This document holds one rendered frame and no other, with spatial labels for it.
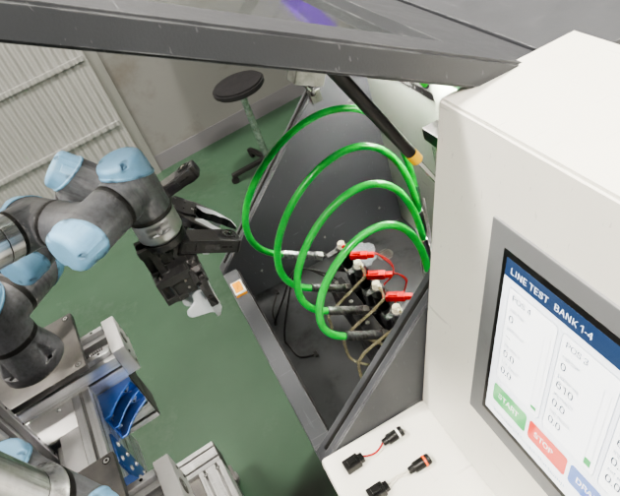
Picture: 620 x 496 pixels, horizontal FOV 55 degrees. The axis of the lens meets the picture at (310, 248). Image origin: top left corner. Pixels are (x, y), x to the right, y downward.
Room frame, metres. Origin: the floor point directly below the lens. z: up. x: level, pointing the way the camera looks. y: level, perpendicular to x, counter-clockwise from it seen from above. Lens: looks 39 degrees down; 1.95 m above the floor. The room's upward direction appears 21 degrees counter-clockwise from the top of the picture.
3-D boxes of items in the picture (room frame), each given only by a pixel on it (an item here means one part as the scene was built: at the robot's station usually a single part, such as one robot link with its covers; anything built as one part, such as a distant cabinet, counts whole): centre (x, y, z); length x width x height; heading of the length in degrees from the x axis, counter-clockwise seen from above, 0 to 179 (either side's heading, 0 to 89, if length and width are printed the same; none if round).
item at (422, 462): (0.53, 0.00, 0.99); 0.12 x 0.02 x 0.02; 102
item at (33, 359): (1.11, 0.71, 1.09); 0.15 x 0.15 x 0.10
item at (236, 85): (3.35, 0.05, 0.30); 0.51 x 0.48 x 0.60; 112
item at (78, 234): (0.78, 0.30, 1.51); 0.11 x 0.11 x 0.08; 48
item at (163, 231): (0.84, 0.22, 1.44); 0.08 x 0.08 x 0.05
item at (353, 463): (0.60, 0.03, 0.99); 0.12 x 0.02 x 0.02; 104
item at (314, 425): (0.97, 0.17, 0.87); 0.62 x 0.04 x 0.16; 10
